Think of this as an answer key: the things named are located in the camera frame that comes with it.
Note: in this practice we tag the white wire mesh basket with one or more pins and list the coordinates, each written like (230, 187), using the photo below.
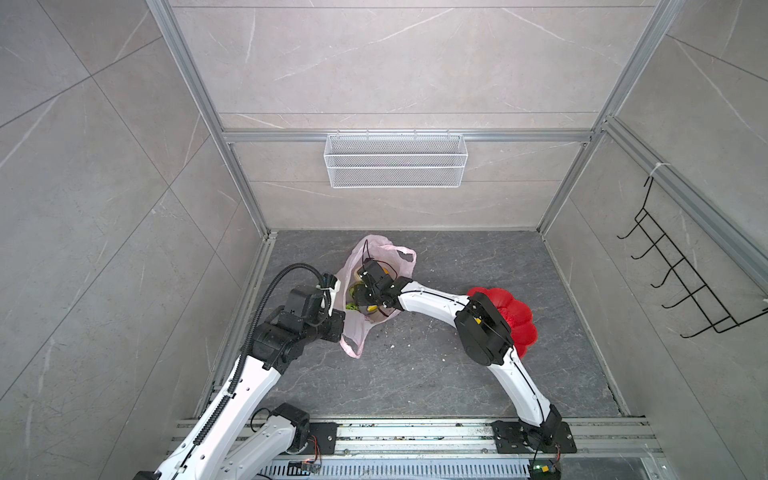
(358, 161)

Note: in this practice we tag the aluminium mounting rail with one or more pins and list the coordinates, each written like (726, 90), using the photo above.
(472, 437)

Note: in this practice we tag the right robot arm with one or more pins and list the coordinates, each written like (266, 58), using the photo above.
(485, 335)

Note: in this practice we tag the black wire hook rack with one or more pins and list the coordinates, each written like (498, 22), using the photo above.
(677, 265)

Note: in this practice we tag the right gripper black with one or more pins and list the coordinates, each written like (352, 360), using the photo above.
(359, 295)

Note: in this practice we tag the red flower-shaped plate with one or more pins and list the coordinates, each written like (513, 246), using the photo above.
(516, 313)

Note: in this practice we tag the pink plastic bag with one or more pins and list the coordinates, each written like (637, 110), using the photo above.
(397, 260)

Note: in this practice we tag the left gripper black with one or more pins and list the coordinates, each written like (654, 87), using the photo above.
(336, 319)

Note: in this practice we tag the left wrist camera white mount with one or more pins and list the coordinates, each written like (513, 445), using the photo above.
(329, 286)

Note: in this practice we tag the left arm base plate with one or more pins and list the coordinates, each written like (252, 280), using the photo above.
(315, 438)

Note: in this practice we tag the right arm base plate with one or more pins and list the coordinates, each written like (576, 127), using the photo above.
(519, 438)

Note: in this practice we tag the green fake fruit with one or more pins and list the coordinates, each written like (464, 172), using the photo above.
(358, 295)

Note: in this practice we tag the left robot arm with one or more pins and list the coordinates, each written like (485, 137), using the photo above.
(209, 450)

